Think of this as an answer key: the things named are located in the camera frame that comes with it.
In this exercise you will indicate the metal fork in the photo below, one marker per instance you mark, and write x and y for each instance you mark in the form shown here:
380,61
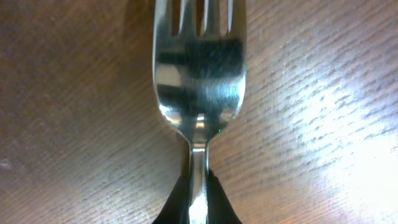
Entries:
199,81

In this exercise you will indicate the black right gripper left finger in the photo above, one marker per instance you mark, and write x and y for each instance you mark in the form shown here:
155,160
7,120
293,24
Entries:
175,210

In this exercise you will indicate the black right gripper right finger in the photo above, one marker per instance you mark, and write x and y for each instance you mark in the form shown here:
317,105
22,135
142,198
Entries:
220,211

